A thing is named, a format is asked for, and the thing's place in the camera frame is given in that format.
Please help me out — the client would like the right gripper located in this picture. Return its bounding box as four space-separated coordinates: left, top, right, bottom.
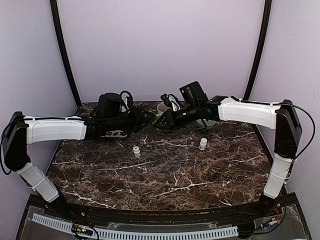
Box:
154 103 200 131

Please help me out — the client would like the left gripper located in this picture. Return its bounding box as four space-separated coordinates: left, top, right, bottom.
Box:
105 105 156 135

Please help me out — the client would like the white pill bottle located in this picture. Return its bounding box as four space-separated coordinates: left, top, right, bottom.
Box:
199 137 208 151
132 146 141 158

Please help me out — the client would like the green weekly pill organizer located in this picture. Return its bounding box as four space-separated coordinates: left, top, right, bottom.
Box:
150 116 165 134

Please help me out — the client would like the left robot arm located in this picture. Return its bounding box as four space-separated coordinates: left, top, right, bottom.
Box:
0 90 152 218

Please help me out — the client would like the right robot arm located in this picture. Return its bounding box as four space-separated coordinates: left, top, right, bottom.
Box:
154 81 302 217

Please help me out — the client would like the teal bowl right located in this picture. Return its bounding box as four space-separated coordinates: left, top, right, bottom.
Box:
195 119 217 130

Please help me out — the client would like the floral square plate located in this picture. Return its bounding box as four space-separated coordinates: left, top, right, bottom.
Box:
105 130 128 138

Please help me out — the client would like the cream ceramic mug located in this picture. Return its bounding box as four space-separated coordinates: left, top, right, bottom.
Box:
156 101 170 117

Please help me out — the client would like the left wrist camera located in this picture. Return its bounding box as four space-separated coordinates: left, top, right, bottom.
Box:
120 90 133 113

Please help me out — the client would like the black front rail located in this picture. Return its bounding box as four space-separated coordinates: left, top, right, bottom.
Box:
48 197 287 225

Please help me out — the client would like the right black frame post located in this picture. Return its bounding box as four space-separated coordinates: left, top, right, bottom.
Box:
243 0 272 100

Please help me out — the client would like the black frame post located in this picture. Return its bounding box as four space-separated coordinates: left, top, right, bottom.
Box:
243 0 272 100
49 0 82 107

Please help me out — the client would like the left black frame post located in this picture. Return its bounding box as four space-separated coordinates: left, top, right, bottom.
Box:
49 0 82 107

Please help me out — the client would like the white slotted cable duct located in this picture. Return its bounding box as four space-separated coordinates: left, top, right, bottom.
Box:
31 213 239 240

